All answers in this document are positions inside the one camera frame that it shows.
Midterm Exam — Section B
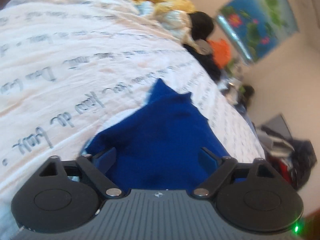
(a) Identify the blue knit sweater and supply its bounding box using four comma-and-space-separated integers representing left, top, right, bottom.
86, 80, 228, 191

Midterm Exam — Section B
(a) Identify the green plastic stool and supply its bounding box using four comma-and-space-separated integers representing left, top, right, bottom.
225, 57, 242, 77

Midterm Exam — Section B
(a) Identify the lotus pond wall poster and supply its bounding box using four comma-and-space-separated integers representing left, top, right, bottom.
215, 0, 299, 64

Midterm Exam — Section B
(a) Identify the grey laptop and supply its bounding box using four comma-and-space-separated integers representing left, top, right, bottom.
261, 113, 292, 139

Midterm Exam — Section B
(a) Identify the dark clothes heap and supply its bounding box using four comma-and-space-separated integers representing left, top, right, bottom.
256, 125, 317, 191

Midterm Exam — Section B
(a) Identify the black garment pile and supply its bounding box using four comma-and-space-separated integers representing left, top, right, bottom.
183, 11, 221, 82

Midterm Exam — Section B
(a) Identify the orange cloth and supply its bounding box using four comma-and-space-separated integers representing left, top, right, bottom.
208, 38, 231, 69

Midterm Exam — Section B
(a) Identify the white script-print bed sheet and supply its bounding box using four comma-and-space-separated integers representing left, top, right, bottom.
1, 0, 264, 239

